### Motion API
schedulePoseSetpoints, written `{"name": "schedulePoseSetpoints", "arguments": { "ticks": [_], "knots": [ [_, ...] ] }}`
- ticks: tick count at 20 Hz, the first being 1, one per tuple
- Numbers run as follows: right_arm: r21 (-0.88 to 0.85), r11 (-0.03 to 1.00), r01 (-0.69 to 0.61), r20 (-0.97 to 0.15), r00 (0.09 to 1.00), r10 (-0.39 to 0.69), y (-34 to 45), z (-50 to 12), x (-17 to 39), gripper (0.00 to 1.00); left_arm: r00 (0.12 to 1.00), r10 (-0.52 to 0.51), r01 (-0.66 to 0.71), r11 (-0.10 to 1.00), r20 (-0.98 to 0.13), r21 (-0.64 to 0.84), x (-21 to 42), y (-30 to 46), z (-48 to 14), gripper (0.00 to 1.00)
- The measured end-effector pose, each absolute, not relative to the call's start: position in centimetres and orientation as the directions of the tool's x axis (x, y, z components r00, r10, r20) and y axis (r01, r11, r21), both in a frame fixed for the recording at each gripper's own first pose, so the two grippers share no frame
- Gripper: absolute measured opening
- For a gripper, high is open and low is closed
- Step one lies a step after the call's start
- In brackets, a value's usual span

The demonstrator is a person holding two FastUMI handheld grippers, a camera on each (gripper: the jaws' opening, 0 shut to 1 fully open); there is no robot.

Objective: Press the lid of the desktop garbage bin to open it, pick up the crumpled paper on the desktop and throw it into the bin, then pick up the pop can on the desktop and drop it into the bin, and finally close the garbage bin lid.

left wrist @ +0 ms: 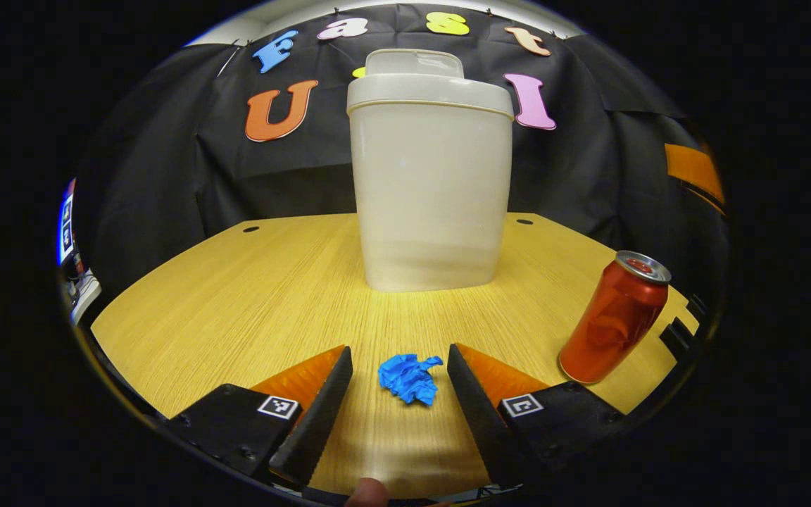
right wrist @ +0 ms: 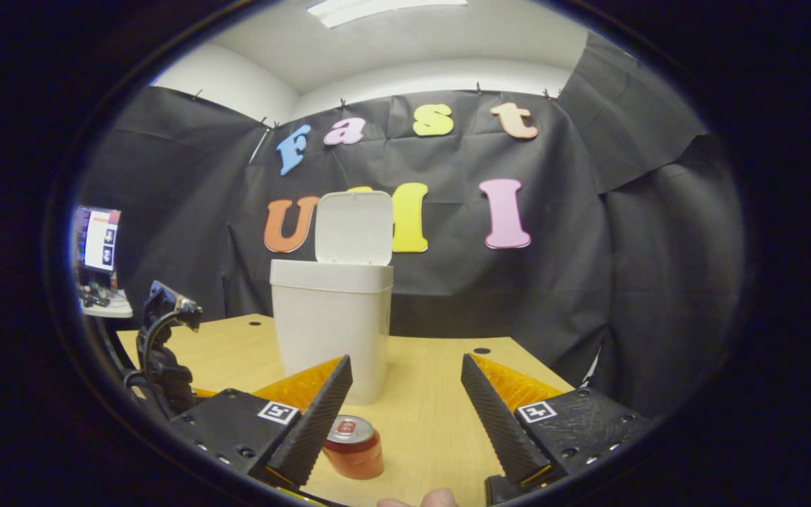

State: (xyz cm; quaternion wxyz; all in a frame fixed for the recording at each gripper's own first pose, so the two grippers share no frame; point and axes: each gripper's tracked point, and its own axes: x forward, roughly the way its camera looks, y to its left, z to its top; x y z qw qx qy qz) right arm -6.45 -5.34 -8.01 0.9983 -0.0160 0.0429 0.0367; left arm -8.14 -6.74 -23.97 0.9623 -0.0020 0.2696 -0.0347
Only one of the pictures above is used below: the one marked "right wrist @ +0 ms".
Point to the computer monitor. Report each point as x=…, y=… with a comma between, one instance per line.
x=101, y=239

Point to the white side table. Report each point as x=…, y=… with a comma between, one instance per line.
x=113, y=308

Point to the black backdrop cloth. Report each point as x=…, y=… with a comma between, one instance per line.
x=553, y=296

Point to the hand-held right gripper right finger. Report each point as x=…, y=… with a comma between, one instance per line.
x=497, y=422

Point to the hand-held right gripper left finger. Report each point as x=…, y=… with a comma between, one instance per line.
x=317, y=422

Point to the wooden desktop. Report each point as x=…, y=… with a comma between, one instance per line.
x=434, y=415

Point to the white desktop garbage bin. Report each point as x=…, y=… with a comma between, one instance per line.
x=328, y=324

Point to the large ceiling light panel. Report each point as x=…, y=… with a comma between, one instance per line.
x=384, y=10

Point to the red pop can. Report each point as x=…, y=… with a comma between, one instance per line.
x=356, y=454

